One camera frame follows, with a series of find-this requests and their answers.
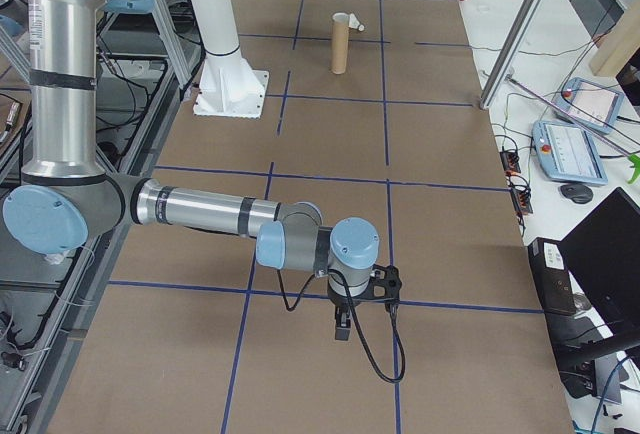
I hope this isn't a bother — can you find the black box computer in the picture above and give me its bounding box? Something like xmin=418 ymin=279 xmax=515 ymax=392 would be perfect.
xmin=527 ymin=236 xmax=591 ymax=317

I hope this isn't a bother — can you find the black orange terminal block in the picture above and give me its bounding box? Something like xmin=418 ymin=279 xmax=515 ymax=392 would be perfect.
xmin=499 ymin=146 xmax=522 ymax=176
xmin=509 ymin=185 xmax=535 ymax=216

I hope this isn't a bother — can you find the brown cardboard tube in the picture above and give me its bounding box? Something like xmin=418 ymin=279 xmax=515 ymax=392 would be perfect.
xmin=328 ymin=12 xmax=352 ymax=76

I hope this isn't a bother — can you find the black computer mouse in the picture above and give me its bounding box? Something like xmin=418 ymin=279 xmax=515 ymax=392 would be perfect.
xmin=559 ymin=182 xmax=595 ymax=206

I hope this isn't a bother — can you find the light blue teach pendant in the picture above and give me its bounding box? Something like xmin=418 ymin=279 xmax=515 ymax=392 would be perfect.
xmin=551 ymin=76 xmax=627 ymax=136
xmin=530 ymin=119 xmax=610 ymax=186

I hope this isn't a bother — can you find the black monitor screen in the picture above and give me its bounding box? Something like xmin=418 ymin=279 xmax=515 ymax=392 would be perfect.
xmin=558 ymin=186 xmax=640 ymax=341

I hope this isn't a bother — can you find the thin metal rod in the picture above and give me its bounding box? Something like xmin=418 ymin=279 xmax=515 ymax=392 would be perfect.
xmin=508 ymin=75 xmax=640 ymax=156

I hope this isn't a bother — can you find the white side table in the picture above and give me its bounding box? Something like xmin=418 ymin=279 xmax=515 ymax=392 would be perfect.
xmin=452 ymin=0 xmax=640 ymax=434

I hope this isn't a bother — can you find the pale wooden board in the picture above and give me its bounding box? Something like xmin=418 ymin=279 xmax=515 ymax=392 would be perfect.
xmin=591 ymin=0 xmax=640 ymax=78

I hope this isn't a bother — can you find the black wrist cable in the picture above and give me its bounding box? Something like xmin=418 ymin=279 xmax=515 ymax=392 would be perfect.
xmin=276 ymin=267 xmax=408 ymax=384

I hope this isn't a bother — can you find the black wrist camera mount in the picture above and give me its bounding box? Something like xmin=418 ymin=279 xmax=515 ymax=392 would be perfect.
xmin=367 ymin=263 xmax=403 ymax=313

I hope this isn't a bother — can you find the blue cable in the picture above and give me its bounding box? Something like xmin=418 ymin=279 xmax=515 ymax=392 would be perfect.
xmin=588 ymin=352 xmax=632 ymax=434

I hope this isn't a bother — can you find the white pedestal column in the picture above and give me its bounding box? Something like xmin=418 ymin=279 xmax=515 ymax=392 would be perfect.
xmin=192 ymin=0 xmax=271 ymax=119

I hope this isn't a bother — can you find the aluminium profile post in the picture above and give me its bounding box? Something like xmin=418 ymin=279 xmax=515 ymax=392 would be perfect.
xmin=478 ymin=0 xmax=567 ymax=111

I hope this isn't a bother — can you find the metal bar frame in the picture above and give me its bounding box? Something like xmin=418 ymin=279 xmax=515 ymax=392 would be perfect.
xmin=0 ymin=0 xmax=212 ymax=434

